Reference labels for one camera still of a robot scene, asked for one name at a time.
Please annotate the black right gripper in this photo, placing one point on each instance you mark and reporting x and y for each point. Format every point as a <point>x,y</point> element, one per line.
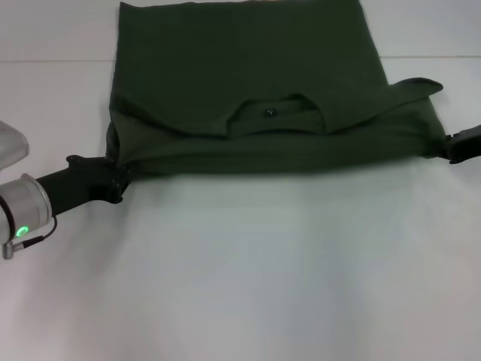
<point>467,144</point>

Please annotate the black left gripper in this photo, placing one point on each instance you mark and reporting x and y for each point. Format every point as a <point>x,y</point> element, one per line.
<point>79,180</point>

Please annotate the dark green FREE t-shirt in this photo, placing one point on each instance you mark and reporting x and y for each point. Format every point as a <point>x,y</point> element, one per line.
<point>244,56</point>

